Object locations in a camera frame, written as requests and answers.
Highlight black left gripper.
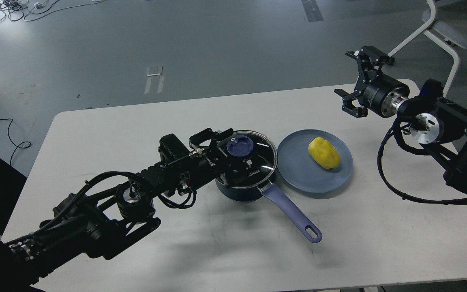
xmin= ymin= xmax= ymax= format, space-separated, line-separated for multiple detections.
xmin=189 ymin=128 xmax=263 ymax=187

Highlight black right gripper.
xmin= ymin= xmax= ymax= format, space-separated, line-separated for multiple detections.
xmin=335 ymin=46 xmax=410 ymax=118

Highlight glass lid purple knob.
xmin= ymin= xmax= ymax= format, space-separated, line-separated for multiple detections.
xmin=216 ymin=130 xmax=278 ymax=189

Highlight yellow potato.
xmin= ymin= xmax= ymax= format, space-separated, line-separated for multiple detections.
xmin=308 ymin=137 xmax=341 ymax=169

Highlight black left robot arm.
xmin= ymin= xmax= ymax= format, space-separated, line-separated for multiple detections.
xmin=0 ymin=128 xmax=261 ymax=292

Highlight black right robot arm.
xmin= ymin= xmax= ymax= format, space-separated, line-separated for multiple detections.
xmin=335 ymin=46 xmax=467 ymax=206

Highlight blue round plate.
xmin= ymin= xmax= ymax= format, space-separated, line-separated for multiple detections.
xmin=278 ymin=129 xmax=353 ymax=197

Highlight dark blue saucepan purple handle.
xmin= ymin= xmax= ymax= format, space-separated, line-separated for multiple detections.
xmin=215 ymin=166 xmax=323 ymax=243

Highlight white frame grey chair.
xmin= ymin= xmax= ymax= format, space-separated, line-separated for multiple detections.
xmin=387 ymin=0 xmax=467 ymax=96

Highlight black cable on floor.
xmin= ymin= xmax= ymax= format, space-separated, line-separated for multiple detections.
xmin=0 ymin=93 xmax=32 ymax=165

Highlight tangled cables on floor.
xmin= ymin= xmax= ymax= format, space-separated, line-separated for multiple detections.
xmin=0 ymin=0 xmax=104 ymax=26

